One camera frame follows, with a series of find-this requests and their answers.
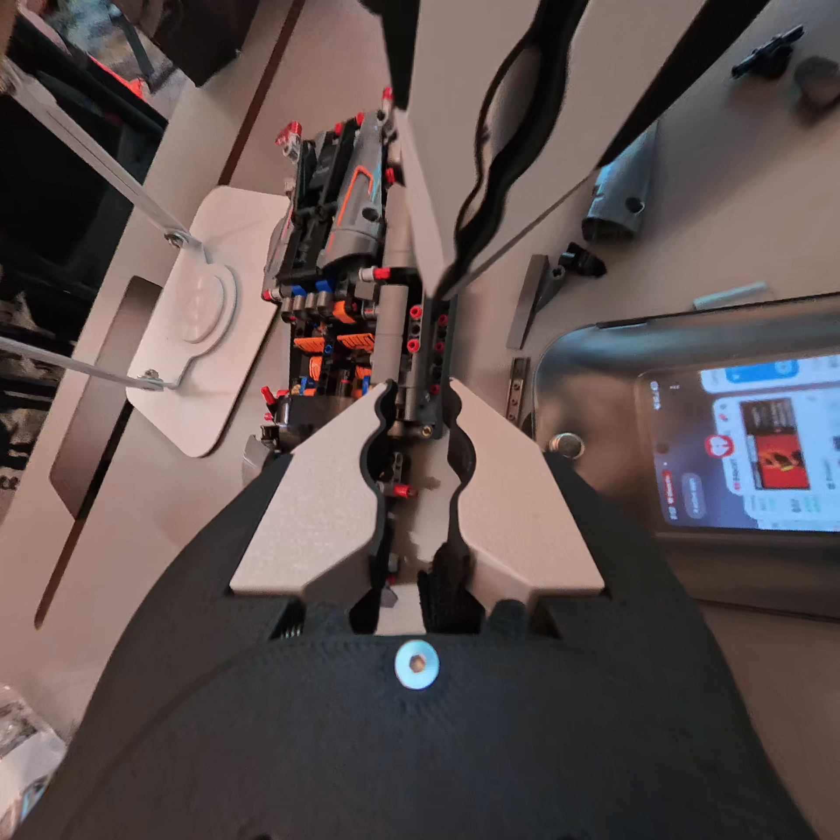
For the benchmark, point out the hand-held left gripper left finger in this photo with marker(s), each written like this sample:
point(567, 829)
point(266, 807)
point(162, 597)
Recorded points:
point(308, 525)

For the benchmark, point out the black lego pin connector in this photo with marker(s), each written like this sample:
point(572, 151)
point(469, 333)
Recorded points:
point(764, 56)

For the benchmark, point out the light grey lego axle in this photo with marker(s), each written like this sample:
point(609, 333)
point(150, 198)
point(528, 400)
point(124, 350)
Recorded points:
point(728, 295)

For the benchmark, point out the white desk lamp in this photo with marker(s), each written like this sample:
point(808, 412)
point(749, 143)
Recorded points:
point(197, 394)

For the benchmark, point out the grey lego car model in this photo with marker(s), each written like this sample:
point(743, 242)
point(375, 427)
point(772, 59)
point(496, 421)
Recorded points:
point(354, 216)

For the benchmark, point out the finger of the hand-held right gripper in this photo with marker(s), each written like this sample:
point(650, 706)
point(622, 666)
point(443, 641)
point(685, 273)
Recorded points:
point(590, 98)
point(446, 98)

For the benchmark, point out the clear bag of lego parts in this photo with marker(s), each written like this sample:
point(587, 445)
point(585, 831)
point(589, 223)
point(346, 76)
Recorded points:
point(26, 754)

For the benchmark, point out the dark grey lego beam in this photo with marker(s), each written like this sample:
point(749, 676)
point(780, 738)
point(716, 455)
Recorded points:
point(518, 394)

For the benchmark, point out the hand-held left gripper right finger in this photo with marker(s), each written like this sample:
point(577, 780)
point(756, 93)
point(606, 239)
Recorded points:
point(525, 525)

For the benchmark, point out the smartphone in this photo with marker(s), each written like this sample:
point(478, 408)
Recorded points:
point(754, 446)

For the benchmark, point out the grey curved lego panel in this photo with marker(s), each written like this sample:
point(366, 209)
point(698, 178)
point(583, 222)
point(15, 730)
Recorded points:
point(623, 190)

